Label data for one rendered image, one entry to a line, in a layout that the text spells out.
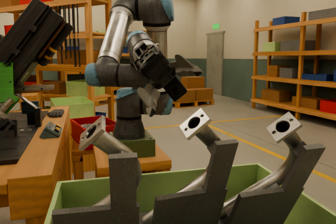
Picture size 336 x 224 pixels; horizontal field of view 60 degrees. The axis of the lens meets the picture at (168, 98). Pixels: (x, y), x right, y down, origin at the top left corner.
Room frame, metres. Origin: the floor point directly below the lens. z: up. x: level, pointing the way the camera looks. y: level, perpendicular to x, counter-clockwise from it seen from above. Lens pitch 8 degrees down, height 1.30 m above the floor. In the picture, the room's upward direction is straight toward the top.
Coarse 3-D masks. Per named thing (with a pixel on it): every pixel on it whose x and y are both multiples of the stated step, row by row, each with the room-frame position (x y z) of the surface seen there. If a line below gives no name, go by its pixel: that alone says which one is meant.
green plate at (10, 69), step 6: (0, 66) 1.50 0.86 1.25; (6, 66) 1.51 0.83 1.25; (12, 66) 1.52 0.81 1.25; (0, 72) 1.50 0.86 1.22; (6, 72) 1.50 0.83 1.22; (12, 72) 1.51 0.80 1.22; (0, 78) 1.49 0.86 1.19; (6, 78) 1.50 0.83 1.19; (12, 78) 1.50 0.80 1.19; (0, 84) 1.48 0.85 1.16; (6, 84) 1.49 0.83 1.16; (12, 84) 1.50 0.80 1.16; (0, 90) 1.47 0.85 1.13; (6, 90) 1.48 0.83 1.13; (12, 90) 1.49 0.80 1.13; (0, 96) 1.47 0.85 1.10; (6, 96) 1.47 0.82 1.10; (0, 102) 1.46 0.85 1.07
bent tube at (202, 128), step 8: (200, 112) 0.53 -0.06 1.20; (192, 120) 0.54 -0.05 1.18; (200, 120) 0.52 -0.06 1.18; (208, 120) 0.51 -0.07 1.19; (184, 128) 0.53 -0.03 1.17; (192, 128) 0.51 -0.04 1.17; (200, 128) 0.51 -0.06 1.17; (208, 128) 0.53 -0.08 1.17; (192, 136) 0.51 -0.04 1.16; (200, 136) 0.53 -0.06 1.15; (208, 136) 0.53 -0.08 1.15; (216, 136) 0.54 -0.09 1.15; (208, 144) 0.54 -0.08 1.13; (200, 176) 0.59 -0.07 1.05; (192, 184) 0.58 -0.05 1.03; (200, 184) 0.58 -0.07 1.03; (176, 192) 0.59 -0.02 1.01; (144, 216) 0.59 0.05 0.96
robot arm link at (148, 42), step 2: (142, 40) 0.83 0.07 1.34; (144, 40) 0.82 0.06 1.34; (146, 40) 0.82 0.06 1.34; (148, 40) 0.83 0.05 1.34; (150, 40) 0.83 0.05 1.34; (138, 42) 0.82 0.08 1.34; (140, 42) 0.82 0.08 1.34; (144, 42) 0.81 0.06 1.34; (146, 42) 0.81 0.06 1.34; (148, 42) 0.81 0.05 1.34; (150, 42) 0.81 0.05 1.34; (152, 42) 0.83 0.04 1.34; (136, 44) 0.82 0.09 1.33; (138, 44) 0.81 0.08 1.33; (146, 44) 0.80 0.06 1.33; (148, 44) 0.80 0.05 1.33; (150, 44) 0.80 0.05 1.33; (152, 44) 0.80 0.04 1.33; (154, 44) 0.81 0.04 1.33; (156, 44) 0.83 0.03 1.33; (158, 44) 0.83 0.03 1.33; (134, 46) 0.83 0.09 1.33; (136, 46) 0.81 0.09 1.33; (156, 46) 0.81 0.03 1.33; (158, 48) 0.81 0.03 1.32; (132, 52) 0.83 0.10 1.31; (134, 54) 0.81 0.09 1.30; (134, 56) 0.81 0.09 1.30; (136, 56) 0.80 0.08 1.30; (134, 58) 0.81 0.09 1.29; (136, 58) 0.80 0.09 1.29; (136, 62) 0.81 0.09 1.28
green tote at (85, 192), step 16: (144, 176) 0.81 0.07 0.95; (160, 176) 0.82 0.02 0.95; (176, 176) 0.83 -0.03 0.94; (192, 176) 0.84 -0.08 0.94; (240, 176) 0.88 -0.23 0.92; (256, 176) 0.89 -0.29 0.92; (64, 192) 0.75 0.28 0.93; (80, 192) 0.76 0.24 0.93; (96, 192) 0.77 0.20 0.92; (144, 192) 0.81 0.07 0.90; (160, 192) 0.82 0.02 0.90; (48, 208) 0.62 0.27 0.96; (144, 208) 0.81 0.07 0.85; (304, 208) 0.67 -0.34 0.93; (320, 208) 0.62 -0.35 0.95
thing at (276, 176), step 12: (276, 120) 0.55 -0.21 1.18; (288, 120) 0.54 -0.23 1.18; (276, 132) 0.54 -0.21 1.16; (288, 132) 0.52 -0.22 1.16; (288, 144) 0.56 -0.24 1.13; (288, 156) 0.60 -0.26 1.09; (288, 168) 0.60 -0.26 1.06; (264, 180) 0.62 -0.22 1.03; (276, 180) 0.61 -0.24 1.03; (228, 204) 0.62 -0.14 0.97
